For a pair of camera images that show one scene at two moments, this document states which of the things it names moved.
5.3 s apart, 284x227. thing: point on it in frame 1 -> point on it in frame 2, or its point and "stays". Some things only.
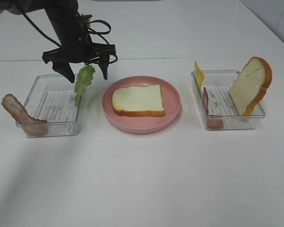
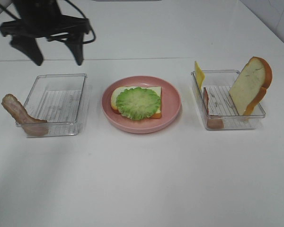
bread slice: x=251 y=84 stays
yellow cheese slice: x=199 y=75 stays
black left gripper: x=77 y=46 -> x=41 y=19
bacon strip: x=33 y=126 stays
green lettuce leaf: x=84 y=78 -> x=138 y=103
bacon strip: x=213 y=122 stays
